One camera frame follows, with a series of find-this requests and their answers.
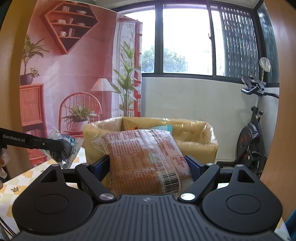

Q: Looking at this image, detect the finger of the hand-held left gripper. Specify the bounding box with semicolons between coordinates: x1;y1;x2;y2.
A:
31;136;72;163

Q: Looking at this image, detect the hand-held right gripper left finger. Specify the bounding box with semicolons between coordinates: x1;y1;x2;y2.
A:
39;154;117;205

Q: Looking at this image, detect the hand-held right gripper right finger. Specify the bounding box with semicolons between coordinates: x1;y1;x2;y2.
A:
178;155;258;205

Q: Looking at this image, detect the clear blue-printed snack packet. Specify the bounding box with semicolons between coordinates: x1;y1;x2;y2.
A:
45;129;84;170

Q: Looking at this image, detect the cardboard box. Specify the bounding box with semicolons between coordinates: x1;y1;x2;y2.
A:
83;116;219;195

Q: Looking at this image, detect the orange printed snack packet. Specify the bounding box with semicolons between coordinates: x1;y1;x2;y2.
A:
91;129;194;195

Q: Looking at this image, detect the checkered flower tablecloth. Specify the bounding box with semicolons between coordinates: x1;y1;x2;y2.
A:
0;138;112;233

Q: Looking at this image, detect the teal snack packet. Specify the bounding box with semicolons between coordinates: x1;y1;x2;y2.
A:
150;124;174;134

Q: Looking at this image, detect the black exercise bike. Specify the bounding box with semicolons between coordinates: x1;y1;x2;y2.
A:
216;75;280;179

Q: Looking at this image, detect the wooden panel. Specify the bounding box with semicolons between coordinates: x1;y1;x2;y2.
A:
0;0;40;131
259;0;296;222

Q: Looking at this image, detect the printed room backdrop cloth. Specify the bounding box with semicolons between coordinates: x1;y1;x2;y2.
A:
20;0;143;168

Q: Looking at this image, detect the dark-framed window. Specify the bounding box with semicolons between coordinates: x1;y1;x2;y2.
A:
110;0;281;84

